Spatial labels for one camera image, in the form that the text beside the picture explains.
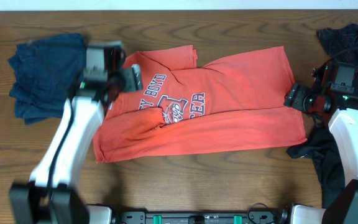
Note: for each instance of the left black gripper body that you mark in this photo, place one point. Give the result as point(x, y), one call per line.
point(117, 82)

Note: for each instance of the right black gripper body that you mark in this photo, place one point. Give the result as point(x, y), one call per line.
point(304, 100)

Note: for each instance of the red printed t-shirt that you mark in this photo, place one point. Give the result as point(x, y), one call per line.
point(230, 104)

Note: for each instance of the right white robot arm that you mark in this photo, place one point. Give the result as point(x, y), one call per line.
point(341, 107)

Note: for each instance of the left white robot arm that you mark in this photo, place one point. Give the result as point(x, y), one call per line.
point(51, 196)

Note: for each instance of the black crumpled garment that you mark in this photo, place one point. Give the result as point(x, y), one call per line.
point(321, 147)

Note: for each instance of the folded navy blue garment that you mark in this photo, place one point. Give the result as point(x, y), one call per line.
point(44, 70)

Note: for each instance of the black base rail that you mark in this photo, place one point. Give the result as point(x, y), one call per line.
point(257, 214)

